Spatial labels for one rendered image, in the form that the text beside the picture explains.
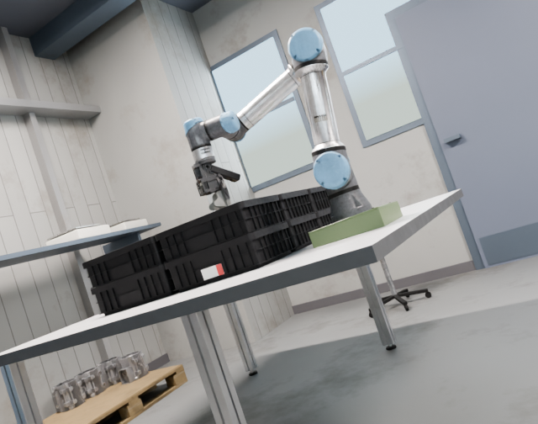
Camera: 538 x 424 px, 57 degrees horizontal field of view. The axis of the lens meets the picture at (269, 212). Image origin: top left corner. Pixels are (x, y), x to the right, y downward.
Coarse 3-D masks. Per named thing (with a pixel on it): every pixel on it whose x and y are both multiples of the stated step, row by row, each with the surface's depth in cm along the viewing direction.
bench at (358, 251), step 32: (416, 224) 149; (288, 256) 176; (320, 256) 126; (352, 256) 111; (384, 256) 114; (224, 288) 130; (256, 288) 124; (96, 320) 192; (128, 320) 146; (160, 320) 140; (192, 320) 141; (384, 320) 265; (0, 352) 193; (32, 352) 168; (224, 384) 141; (32, 416) 186; (224, 416) 140
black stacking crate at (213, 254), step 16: (240, 240) 165; (256, 240) 167; (272, 240) 177; (288, 240) 186; (192, 256) 175; (208, 256) 173; (224, 256) 170; (240, 256) 167; (256, 256) 165; (272, 256) 173; (176, 272) 180; (192, 272) 177; (224, 272) 170; (240, 272) 169; (176, 288) 181; (192, 288) 179
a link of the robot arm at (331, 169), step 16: (304, 32) 162; (288, 48) 163; (304, 48) 161; (320, 48) 161; (304, 64) 162; (320, 64) 162; (304, 80) 165; (320, 80) 163; (304, 96) 166; (320, 96) 163; (320, 112) 163; (320, 128) 163; (336, 128) 165; (320, 144) 163; (336, 144) 161; (320, 160) 160; (336, 160) 159; (320, 176) 161; (336, 176) 159
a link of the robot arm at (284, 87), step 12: (288, 72) 179; (276, 84) 180; (288, 84) 179; (300, 84) 181; (264, 96) 181; (276, 96) 181; (252, 108) 182; (264, 108) 182; (240, 120) 183; (252, 120) 184; (240, 132) 185
